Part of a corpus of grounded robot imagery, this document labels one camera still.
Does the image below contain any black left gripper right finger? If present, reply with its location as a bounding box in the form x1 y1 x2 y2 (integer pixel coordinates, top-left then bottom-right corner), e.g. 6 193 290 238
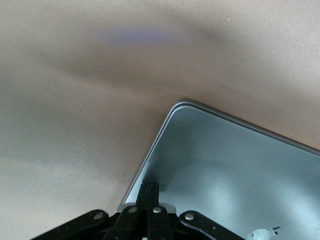
149 183 247 240

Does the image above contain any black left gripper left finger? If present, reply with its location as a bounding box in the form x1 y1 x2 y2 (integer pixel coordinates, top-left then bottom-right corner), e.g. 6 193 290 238
31 183 151 240

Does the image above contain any silver laptop with black keys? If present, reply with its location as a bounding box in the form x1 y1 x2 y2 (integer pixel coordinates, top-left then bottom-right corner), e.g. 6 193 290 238
116 98 320 240

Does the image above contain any beige table cloth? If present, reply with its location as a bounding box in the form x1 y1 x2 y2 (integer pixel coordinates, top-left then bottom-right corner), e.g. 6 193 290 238
0 0 320 240

